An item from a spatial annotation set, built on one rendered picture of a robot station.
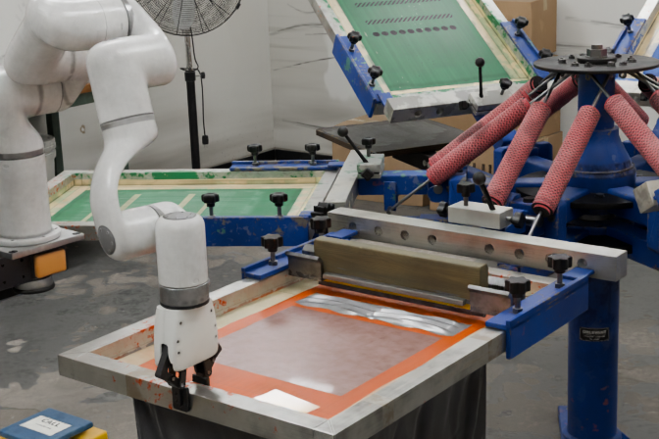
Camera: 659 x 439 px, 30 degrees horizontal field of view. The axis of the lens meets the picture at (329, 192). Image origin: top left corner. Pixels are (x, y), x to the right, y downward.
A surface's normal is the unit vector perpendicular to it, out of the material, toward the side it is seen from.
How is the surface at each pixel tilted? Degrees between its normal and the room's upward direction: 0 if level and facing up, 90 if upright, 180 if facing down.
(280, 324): 0
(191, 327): 91
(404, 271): 90
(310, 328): 0
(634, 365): 0
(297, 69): 90
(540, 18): 90
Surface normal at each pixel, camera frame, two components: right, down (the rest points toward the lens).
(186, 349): 0.76, 0.18
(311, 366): -0.04, -0.97
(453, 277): -0.60, 0.22
